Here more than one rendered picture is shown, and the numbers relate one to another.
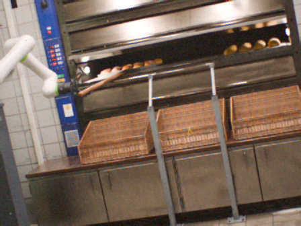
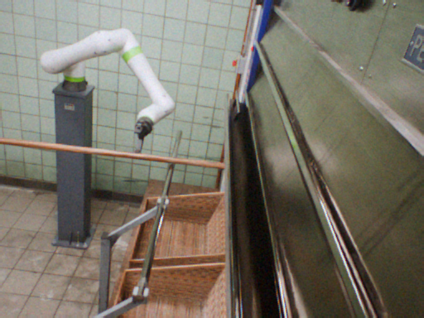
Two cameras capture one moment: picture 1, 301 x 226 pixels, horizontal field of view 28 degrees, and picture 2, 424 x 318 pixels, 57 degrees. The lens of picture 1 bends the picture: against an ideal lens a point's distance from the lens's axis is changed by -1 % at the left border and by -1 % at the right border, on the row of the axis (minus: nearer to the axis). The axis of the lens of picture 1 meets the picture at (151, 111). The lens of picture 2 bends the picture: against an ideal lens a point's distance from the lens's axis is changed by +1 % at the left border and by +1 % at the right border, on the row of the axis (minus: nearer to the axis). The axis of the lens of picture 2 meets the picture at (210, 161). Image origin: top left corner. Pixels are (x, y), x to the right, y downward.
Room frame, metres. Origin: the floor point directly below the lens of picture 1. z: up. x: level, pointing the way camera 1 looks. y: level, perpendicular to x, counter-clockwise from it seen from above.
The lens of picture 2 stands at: (4.41, -1.35, 2.08)
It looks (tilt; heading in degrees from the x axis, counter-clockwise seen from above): 28 degrees down; 74
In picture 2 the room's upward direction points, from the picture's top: 10 degrees clockwise
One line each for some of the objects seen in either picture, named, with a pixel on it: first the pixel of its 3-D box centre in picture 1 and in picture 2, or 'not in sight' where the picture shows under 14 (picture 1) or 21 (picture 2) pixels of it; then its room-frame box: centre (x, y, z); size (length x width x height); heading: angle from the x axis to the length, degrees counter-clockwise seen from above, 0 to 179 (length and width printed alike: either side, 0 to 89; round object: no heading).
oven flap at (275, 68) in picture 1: (185, 83); not in sight; (4.92, -0.32, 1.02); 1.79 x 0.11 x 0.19; 78
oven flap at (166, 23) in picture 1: (173, 21); (279, 157); (4.92, -0.32, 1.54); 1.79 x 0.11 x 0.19; 78
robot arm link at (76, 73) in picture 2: not in sight; (72, 64); (4.13, 1.12, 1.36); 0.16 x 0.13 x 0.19; 52
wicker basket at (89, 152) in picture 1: (117, 136); (181, 233); (4.78, 0.30, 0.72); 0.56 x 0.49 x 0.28; 79
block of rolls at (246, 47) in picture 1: (252, 46); not in sight; (5.23, -0.98, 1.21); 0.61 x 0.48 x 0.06; 168
